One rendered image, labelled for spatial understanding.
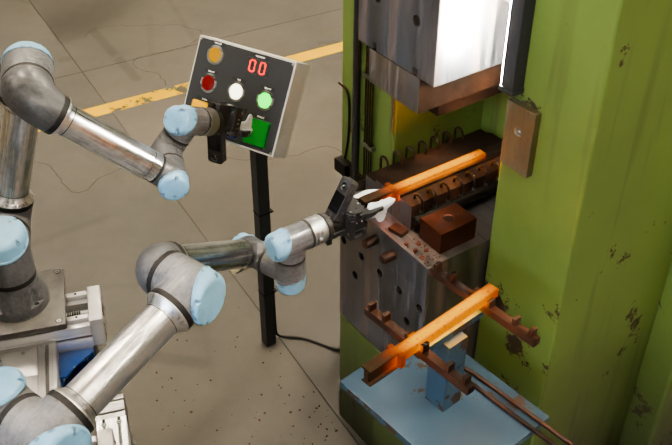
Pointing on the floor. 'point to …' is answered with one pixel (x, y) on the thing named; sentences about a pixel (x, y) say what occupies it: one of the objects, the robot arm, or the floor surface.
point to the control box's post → (264, 241)
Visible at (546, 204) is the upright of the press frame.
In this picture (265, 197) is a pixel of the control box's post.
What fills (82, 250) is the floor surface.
